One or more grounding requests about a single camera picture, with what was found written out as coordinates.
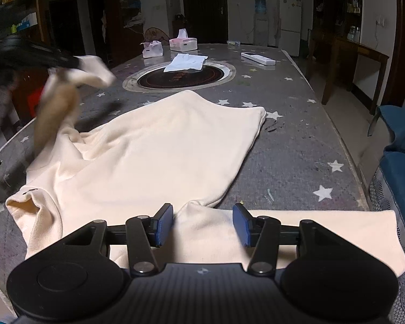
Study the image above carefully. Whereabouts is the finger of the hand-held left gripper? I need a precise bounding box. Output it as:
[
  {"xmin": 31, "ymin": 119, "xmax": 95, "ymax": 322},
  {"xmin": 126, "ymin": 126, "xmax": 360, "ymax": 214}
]
[{"xmin": 56, "ymin": 50, "xmax": 82, "ymax": 71}]

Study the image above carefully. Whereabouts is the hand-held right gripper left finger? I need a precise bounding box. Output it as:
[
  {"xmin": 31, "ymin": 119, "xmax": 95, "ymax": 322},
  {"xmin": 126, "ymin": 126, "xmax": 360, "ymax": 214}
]
[{"xmin": 59, "ymin": 203, "xmax": 174, "ymax": 276}]

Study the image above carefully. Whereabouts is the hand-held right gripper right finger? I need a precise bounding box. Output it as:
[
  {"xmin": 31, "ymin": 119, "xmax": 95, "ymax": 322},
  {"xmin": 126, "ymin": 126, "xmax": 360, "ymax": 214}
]
[{"xmin": 232, "ymin": 203, "xmax": 345, "ymax": 276}]

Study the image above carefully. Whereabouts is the cream garment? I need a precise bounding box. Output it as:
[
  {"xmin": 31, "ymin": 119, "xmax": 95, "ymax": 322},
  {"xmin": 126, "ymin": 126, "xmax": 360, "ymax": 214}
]
[{"xmin": 5, "ymin": 55, "xmax": 405, "ymax": 271}]

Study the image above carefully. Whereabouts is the dark wooden cabinet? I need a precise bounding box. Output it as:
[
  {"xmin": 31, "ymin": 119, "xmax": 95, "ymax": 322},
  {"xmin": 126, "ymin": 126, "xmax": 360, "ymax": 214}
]
[{"xmin": 101, "ymin": 0, "xmax": 143, "ymax": 68}]

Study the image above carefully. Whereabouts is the small white tissue pack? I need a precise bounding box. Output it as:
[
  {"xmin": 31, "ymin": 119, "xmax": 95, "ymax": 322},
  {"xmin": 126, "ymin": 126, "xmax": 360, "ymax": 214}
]
[{"xmin": 141, "ymin": 40, "xmax": 164, "ymax": 59}]

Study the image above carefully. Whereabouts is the grey star-print tablecloth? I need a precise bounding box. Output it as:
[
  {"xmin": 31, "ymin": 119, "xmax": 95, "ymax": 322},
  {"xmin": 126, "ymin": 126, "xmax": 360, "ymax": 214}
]
[{"xmin": 0, "ymin": 42, "xmax": 372, "ymax": 313}]

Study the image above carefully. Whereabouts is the red patterned fan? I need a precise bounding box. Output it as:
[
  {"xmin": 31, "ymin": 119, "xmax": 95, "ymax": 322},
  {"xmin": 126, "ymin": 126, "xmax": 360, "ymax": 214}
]
[{"xmin": 144, "ymin": 27, "xmax": 171, "ymax": 46}]

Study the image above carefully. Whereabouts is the pink and white tissue box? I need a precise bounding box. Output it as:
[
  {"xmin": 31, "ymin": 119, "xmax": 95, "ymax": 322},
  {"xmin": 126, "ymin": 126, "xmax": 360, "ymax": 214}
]
[{"xmin": 169, "ymin": 29, "xmax": 198, "ymax": 51}]

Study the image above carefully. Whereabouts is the white folded paper sheet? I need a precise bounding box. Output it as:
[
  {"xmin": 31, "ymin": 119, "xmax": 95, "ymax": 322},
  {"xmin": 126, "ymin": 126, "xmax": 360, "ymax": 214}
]
[{"xmin": 164, "ymin": 53, "xmax": 208, "ymax": 73}]

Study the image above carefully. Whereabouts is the round built-in induction cooker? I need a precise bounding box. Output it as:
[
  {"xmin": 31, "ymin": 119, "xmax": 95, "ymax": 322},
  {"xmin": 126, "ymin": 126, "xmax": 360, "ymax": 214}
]
[{"xmin": 122, "ymin": 61, "xmax": 237, "ymax": 92}]

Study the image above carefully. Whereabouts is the dark wooden door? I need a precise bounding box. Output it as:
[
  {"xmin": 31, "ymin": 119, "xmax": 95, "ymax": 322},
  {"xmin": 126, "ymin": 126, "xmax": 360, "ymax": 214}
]
[{"xmin": 181, "ymin": 0, "xmax": 229, "ymax": 44}]

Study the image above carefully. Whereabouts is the white remote control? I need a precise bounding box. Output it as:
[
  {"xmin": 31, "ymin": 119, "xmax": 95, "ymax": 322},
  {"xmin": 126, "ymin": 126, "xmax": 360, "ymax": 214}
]
[{"xmin": 241, "ymin": 52, "xmax": 276, "ymax": 67}]

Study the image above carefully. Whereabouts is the blue cushioned chair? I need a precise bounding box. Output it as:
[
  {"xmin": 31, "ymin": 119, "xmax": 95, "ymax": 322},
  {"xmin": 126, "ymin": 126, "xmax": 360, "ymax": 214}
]
[{"xmin": 368, "ymin": 104, "xmax": 405, "ymax": 324}]

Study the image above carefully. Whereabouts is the white water dispenser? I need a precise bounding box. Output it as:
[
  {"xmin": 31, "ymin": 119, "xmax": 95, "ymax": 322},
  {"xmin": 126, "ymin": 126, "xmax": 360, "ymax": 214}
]
[{"xmin": 254, "ymin": 15, "xmax": 269, "ymax": 46}]

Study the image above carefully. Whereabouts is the dark wooden side table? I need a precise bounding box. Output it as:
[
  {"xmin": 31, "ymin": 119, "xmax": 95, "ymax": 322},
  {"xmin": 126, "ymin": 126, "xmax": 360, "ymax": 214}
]
[{"xmin": 306, "ymin": 29, "xmax": 390, "ymax": 116}]

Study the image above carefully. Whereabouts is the white refrigerator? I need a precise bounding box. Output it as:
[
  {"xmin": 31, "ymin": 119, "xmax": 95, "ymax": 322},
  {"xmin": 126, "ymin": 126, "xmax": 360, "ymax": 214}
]
[{"xmin": 278, "ymin": 0, "xmax": 303, "ymax": 57}]

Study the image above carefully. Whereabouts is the wooden display cabinet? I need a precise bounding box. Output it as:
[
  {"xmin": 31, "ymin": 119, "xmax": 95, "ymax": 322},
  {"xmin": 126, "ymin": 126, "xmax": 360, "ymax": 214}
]
[{"xmin": 312, "ymin": 0, "xmax": 364, "ymax": 43}]

